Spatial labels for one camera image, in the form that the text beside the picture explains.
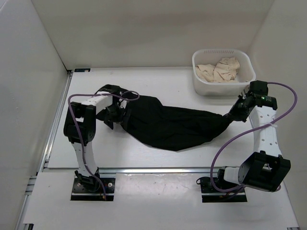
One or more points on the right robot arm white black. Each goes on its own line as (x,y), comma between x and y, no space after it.
(265,168)

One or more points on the white plastic basket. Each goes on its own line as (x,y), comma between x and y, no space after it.
(244,76)

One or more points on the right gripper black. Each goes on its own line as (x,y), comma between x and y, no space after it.
(234,114)

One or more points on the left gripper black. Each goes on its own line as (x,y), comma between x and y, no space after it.
(109,119)

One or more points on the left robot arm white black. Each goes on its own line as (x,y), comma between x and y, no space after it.
(80,128)

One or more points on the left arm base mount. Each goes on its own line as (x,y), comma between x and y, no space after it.
(89,189)

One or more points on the black label sticker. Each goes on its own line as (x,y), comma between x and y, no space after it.
(82,70)

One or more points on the beige trousers in basket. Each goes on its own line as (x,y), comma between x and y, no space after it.
(225,71)

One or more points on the black trousers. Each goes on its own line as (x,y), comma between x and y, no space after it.
(166,127)

